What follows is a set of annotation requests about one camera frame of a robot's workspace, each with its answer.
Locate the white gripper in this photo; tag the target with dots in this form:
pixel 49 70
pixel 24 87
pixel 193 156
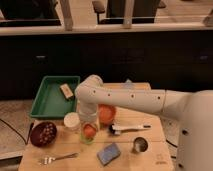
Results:
pixel 88 118

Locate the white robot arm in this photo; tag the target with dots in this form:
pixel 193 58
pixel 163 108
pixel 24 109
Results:
pixel 194 111

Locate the green plastic cup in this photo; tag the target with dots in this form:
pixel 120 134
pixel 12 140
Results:
pixel 83 138

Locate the steel metal cup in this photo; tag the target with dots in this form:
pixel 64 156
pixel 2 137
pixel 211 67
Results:
pixel 140 145

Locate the white plastic container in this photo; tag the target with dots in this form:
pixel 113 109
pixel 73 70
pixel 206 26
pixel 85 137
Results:
pixel 72 121

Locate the orange plastic bowl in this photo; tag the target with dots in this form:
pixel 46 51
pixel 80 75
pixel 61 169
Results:
pixel 106 114

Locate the tan wooden block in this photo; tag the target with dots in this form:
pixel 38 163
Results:
pixel 67 92

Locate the green plastic tray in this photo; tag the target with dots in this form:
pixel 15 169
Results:
pixel 50 102

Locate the dark red patterned bowl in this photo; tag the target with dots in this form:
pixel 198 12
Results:
pixel 43 134

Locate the blue sponge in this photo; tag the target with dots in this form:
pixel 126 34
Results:
pixel 108 154

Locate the silver metal fork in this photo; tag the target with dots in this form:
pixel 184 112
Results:
pixel 49 160

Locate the clear plastic bottle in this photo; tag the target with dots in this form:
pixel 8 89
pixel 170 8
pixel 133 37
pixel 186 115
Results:
pixel 128 84

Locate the black office chair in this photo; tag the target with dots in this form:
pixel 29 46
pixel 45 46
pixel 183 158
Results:
pixel 144 11

